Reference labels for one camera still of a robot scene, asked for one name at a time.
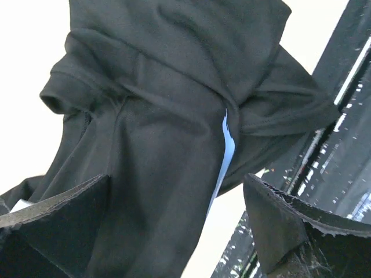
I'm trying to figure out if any black printed t shirt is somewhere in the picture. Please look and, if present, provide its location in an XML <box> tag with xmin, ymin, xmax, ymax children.
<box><xmin>1</xmin><ymin>1</ymin><xmax>340</xmax><ymax>277</ymax></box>

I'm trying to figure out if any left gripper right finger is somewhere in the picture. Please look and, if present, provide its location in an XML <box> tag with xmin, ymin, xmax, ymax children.
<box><xmin>243</xmin><ymin>174</ymin><xmax>370</xmax><ymax>278</ymax></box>

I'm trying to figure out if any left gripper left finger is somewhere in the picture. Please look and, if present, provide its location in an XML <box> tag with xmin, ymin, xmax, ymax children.
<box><xmin>1</xmin><ymin>175</ymin><xmax>109</xmax><ymax>277</ymax></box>

